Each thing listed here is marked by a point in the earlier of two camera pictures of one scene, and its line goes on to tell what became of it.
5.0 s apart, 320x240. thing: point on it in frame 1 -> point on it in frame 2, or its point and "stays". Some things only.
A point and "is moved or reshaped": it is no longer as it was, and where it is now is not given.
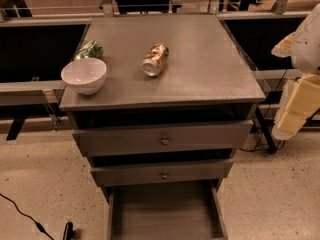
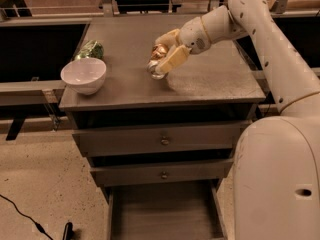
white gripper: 307,49 -> 194,35
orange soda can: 155,59 is moved or reshaped
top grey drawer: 165,139 stays
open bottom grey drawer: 191,210 stays
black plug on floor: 68,231 stays
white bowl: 85,76 stays
